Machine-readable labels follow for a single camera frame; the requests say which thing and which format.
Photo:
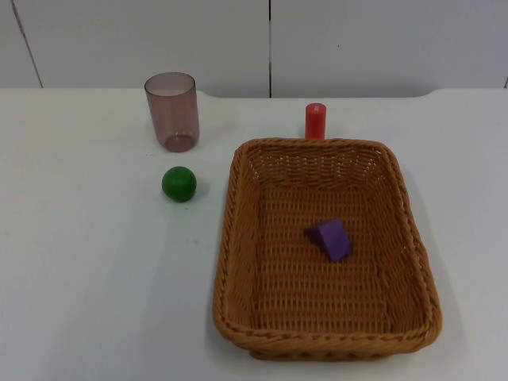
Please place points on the green ball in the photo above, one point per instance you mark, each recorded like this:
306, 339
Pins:
178, 184

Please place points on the clear cup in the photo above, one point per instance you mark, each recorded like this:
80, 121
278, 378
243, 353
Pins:
172, 113

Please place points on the purple triangular block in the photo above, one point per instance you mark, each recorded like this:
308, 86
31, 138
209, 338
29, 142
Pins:
334, 240

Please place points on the red cylinder block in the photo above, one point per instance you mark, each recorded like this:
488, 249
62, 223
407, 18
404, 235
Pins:
315, 121

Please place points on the pale brown wicker basket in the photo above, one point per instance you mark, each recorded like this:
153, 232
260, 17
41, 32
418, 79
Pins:
278, 285

